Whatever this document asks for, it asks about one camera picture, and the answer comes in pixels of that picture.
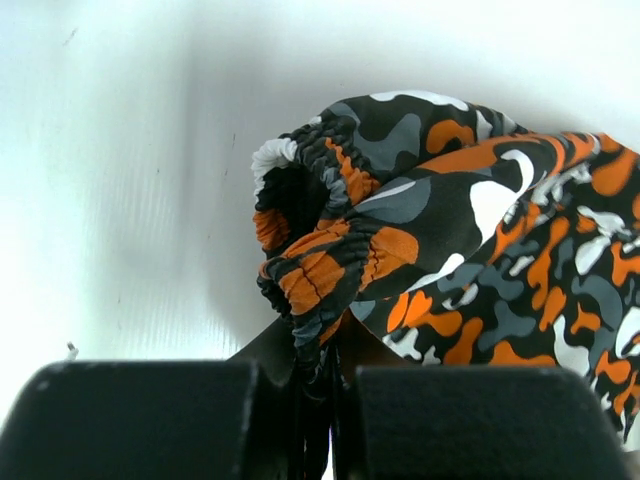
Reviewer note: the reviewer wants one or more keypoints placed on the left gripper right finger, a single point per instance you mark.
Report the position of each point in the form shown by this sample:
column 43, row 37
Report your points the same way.
column 396, row 420

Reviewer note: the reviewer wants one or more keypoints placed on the orange black camouflage shorts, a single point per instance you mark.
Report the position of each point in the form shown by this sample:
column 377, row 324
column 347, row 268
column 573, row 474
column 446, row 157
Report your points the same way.
column 456, row 236

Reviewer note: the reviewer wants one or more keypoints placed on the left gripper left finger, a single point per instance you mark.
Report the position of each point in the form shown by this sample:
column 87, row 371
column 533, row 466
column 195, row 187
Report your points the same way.
column 206, row 419

